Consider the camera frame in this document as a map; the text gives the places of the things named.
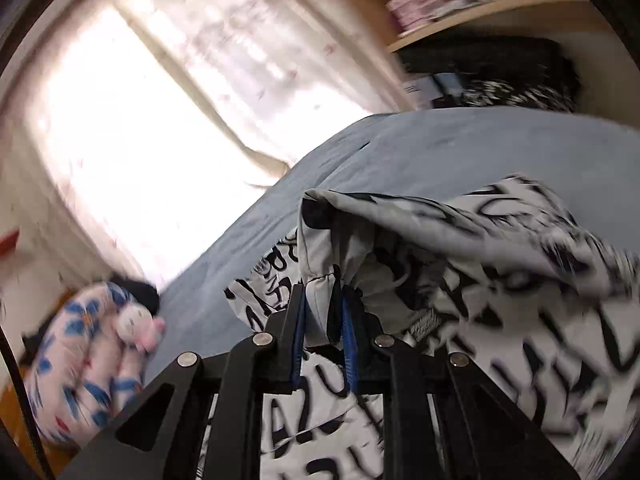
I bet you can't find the white black graffiti print jacket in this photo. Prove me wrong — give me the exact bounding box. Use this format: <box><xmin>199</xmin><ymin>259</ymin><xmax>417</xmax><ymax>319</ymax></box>
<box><xmin>224</xmin><ymin>176</ymin><xmax>639</xmax><ymax>479</ymax></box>

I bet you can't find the black white patterned clothes pile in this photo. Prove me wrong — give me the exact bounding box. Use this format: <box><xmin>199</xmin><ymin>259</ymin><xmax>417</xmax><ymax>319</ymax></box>
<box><xmin>398</xmin><ymin>34</ymin><xmax>582</xmax><ymax>113</ymax></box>

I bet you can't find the hello kitty plush toy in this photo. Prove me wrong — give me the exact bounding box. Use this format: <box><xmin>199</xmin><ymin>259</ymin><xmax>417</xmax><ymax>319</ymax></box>
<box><xmin>115</xmin><ymin>302</ymin><xmax>166</xmax><ymax>353</ymax></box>

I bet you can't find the black knit garment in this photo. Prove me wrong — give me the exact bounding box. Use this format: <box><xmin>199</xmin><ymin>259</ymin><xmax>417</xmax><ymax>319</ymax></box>
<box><xmin>110</xmin><ymin>273</ymin><xmax>160</xmax><ymax>316</ymax></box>

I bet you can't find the grey-blue fleece bed blanket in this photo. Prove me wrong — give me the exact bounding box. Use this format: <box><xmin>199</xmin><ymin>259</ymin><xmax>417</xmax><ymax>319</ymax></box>
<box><xmin>145</xmin><ymin>107</ymin><xmax>639</xmax><ymax>378</ymax></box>

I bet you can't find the left floral sheer curtain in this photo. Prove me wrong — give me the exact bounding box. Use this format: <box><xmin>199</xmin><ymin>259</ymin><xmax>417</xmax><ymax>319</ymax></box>
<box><xmin>1</xmin><ymin>3</ymin><xmax>145</xmax><ymax>283</ymax></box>

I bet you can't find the floral sheer curtain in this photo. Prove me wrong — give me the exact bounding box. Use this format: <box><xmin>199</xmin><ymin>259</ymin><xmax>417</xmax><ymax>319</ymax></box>
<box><xmin>1</xmin><ymin>3</ymin><xmax>145</xmax><ymax>283</ymax></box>
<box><xmin>114</xmin><ymin>0</ymin><xmax>412</xmax><ymax>177</ymax></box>

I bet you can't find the white cardboard box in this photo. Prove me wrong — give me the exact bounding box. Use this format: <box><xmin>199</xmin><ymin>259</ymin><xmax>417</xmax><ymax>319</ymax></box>
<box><xmin>404</xmin><ymin>73</ymin><xmax>464</xmax><ymax>110</ymax></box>

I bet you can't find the right floral sheer curtain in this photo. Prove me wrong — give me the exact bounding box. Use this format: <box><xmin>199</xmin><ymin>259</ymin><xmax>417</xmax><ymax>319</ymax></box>
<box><xmin>114</xmin><ymin>0</ymin><xmax>412</xmax><ymax>177</ymax></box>

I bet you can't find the pink mini drawer box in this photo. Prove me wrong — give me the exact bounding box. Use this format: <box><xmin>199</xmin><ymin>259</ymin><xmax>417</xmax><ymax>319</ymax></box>
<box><xmin>386</xmin><ymin>0</ymin><xmax>449</xmax><ymax>30</ymax></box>

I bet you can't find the red wall shelf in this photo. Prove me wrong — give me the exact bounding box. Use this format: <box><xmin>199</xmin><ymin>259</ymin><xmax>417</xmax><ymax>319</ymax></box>
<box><xmin>0</xmin><ymin>229</ymin><xmax>21</xmax><ymax>258</ymax></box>

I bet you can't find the wooden wall shelf unit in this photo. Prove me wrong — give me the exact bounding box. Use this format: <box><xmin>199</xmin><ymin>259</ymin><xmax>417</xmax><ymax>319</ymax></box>
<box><xmin>347</xmin><ymin>0</ymin><xmax>606</xmax><ymax>110</ymax></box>

